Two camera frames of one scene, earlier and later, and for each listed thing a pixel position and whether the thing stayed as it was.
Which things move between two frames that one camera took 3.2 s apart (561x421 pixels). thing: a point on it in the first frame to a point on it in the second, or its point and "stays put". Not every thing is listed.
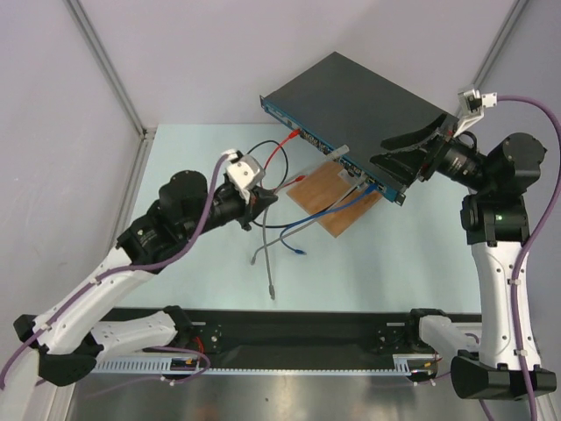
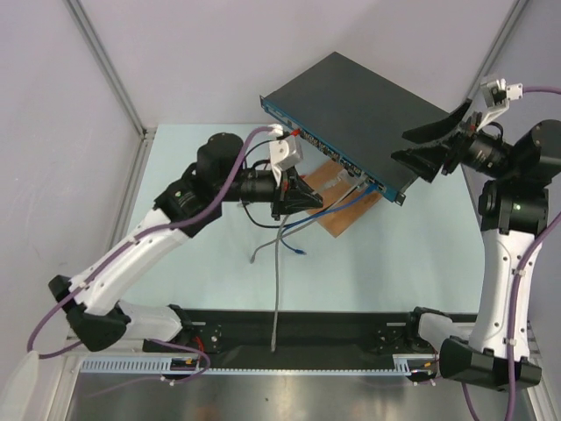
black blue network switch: (342, 113) stays put
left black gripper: (259, 198) to (292, 193)
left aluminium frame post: (109, 67) stays put
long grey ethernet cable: (268, 274) to (278, 248)
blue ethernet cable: (370, 191) stays put
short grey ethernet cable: (309, 223) stays put
